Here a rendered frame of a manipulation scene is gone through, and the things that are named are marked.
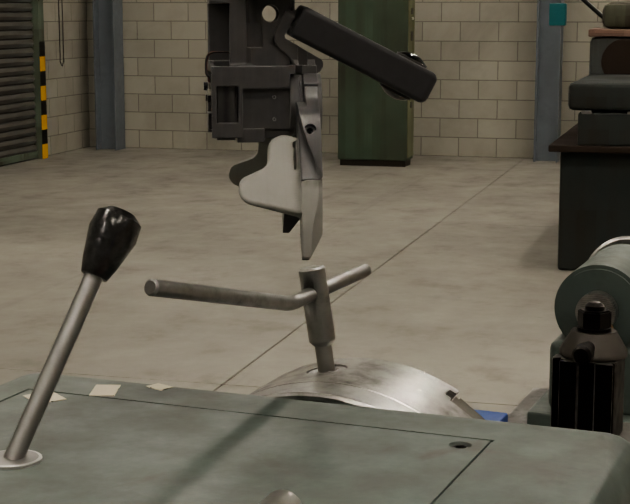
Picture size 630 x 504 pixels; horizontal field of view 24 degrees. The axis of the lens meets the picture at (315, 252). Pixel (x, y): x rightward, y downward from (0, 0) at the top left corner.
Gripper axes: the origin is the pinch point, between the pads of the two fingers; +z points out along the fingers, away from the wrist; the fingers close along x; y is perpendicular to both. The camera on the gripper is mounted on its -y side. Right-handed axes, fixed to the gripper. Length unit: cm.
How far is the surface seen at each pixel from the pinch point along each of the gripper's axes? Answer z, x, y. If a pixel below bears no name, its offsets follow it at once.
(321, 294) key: 4.7, -5.5, -1.9
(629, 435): 32, -55, -45
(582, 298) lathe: 23, -99, -52
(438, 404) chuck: 12.9, -0.9, -10.6
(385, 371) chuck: 11.1, -5.1, -7.1
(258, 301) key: 3.7, 2.4, 3.8
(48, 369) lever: 4.3, 20.5, 18.1
